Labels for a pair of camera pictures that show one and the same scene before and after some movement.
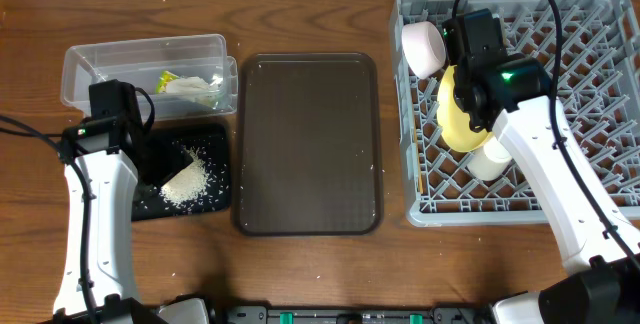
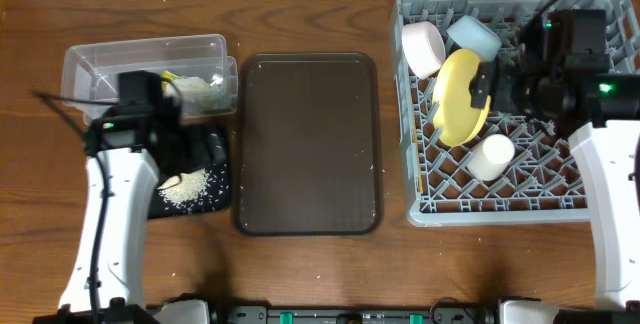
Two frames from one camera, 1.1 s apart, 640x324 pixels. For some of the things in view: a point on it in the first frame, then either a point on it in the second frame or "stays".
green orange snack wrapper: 164,77 stays
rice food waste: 188,185 stays
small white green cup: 490,161 stays
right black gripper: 460,80 -> 493,85
